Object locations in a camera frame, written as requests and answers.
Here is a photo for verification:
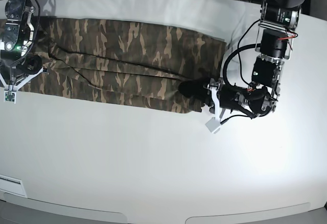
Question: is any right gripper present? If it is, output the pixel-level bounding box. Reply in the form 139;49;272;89
1;55;48;92

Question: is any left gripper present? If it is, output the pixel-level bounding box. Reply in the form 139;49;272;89
178;78;253;124

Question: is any white label plate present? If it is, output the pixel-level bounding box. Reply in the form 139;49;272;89
0;175;27;198

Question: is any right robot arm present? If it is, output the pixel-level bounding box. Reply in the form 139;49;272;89
1;0;43;94

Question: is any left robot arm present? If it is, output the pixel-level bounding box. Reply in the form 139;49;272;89
178;0;305;119

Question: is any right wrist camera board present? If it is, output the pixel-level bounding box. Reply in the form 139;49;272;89
4;91;16;104

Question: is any camouflage T-shirt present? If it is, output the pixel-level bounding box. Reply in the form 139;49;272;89
22;17;226;114

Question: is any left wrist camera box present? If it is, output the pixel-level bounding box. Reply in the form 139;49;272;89
205;117;222;134

